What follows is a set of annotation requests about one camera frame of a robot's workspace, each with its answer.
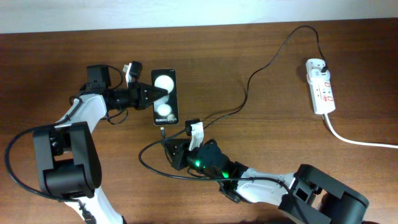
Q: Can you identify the black Galaxy smartphone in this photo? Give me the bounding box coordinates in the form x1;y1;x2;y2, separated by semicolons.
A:
151;68;179;126

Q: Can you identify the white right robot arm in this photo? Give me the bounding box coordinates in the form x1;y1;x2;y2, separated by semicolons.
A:
162;139;369;223

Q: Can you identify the white USB charger plug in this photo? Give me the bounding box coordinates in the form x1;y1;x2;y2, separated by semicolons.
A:
305;58;330;84

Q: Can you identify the black USB charging cable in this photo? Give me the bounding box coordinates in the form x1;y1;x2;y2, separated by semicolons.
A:
160;25;328;139

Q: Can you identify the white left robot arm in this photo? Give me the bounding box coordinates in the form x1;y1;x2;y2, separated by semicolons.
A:
33;61;169;223

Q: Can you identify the white power strip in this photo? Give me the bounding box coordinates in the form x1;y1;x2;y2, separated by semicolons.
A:
307;70;336;114

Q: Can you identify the white power strip cord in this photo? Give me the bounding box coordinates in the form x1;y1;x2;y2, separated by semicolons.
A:
322;113;398;149

